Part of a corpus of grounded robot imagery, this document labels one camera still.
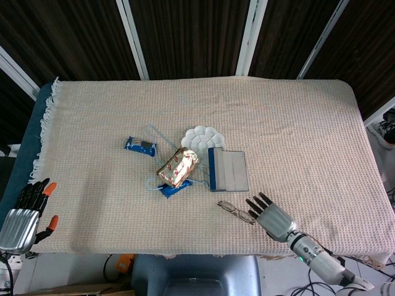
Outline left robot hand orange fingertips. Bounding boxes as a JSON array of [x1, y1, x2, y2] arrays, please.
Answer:
[[0, 178, 59, 255]]

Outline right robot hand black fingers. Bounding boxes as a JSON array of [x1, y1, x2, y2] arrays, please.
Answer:
[[245, 192, 299, 243]]

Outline wire-rimmed eyeglasses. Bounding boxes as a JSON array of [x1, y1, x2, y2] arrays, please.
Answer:
[[217, 200, 256, 225]]

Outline grey blue-edged box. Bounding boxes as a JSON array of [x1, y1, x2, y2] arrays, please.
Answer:
[[207, 147, 249, 193]]

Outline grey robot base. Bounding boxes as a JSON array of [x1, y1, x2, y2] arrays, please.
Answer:
[[131, 254, 262, 296]]

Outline blue table pad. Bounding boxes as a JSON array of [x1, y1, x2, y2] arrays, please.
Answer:
[[0, 82, 53, 229]]

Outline beige waffle tablecloth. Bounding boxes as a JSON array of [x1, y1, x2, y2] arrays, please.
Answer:
[[7, 76, 395, 269]]

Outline plain blue snack pack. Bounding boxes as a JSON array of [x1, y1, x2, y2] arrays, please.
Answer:
[[159, 180, 193, 200]]

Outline white flower paint palette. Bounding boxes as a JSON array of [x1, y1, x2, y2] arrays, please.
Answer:
[[180, 125, 227, 161]]

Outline gold foil snack bag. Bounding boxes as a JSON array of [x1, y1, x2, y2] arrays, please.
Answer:
[[155, 147, 202, 188]]

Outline orange device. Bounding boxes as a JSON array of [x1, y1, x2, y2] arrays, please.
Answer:
[[116, 253, 136, 278]]

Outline black and white sneaker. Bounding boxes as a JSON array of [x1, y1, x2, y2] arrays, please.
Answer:
[[368, 108, 395, 150]]

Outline blue cookie pack with picture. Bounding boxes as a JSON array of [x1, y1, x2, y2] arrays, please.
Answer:
[[123, 136, 158, 157]]

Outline white frame post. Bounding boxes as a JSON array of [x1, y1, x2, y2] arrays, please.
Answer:
[[296, 0, 351, 80], [364, 97, 395, 126], [235, 0, 268, 76], [115, 0, 150, 80], [0, 46, 41, 101]]

